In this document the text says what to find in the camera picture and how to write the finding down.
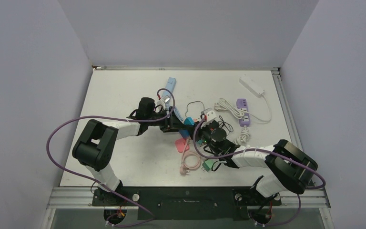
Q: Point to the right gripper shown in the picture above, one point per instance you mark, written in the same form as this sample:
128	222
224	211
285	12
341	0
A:
202	128

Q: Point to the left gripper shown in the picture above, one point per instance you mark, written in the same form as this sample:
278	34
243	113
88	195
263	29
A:
172	123

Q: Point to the pink plug adapter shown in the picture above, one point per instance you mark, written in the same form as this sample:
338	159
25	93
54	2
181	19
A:
182	145

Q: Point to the light green charger plug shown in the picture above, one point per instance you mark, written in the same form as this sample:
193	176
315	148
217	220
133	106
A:
207	165

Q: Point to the light blue power strip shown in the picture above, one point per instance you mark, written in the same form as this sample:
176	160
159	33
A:
170	84

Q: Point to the purple USB power strip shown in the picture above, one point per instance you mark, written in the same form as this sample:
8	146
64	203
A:
242	105

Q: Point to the white power strip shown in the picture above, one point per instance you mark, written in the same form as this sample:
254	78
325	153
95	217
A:
252	87

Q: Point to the blue adapter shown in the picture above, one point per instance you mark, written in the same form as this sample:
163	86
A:
184	133

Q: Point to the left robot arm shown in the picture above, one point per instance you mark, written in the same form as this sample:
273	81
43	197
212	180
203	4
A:
94	147

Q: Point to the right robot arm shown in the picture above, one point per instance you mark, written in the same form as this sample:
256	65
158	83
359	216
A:
291	169

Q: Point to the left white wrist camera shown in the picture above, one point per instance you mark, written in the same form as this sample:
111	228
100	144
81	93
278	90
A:
163	101

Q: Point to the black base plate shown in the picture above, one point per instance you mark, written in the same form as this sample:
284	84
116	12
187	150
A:
200	203

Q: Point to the aluminium table frame rail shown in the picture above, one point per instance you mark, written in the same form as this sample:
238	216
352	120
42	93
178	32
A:
289	118

